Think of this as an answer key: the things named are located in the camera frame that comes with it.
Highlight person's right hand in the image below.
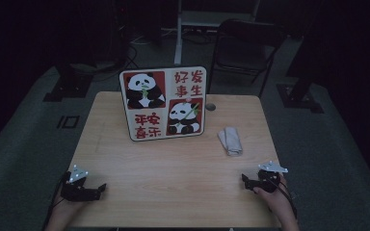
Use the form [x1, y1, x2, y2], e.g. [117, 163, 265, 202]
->
[252, 174, 295, 216]

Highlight black floor cables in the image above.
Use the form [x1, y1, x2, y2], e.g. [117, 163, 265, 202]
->
[92, 32, 181, 83]

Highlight black stand base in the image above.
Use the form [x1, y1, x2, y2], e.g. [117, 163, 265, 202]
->
[42, 63, 94, 103]
[276, 32, 325, 114]

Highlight white-legged desk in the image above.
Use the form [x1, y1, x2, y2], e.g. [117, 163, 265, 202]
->
[172, 0, 262, 67]

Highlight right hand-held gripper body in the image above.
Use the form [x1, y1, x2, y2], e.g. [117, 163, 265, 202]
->
[250, 161, 289, 194]

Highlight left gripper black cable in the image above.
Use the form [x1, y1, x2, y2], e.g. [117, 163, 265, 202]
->
[41, 172, 70, 231]

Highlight person's left hand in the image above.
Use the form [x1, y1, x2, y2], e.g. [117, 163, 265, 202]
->
[49, 191, 88, 222]

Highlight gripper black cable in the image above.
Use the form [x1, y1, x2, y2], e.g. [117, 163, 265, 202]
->
[268, 176, 299, 220]
[41, 172, 70, 231]

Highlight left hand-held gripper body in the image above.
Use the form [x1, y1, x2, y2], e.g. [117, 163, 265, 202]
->
[61, 164, 100, 202]

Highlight black folding chair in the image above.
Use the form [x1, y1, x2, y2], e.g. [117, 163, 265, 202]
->
[206, 18, 286, 99]

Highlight panda picture board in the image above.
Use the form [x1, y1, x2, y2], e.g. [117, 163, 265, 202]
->
[119, 65, 208, 142]

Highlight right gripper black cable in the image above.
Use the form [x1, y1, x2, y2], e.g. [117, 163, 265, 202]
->
[268, 176, 299, 220]

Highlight grey cloth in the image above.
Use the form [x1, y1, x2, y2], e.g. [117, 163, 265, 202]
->
[217, 126, 244, 158]

